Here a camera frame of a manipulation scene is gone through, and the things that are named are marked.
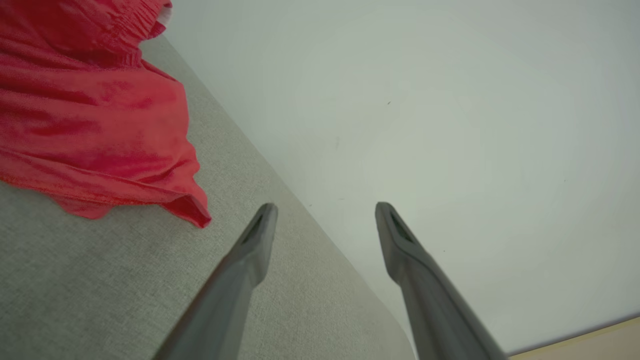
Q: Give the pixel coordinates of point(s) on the red shorts with white stripe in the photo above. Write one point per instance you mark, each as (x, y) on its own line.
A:
(75, 100)

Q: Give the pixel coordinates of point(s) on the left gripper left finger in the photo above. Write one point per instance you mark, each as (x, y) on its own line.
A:
(235, 290)

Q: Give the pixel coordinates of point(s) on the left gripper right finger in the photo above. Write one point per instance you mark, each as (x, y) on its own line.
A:
(430, 300)

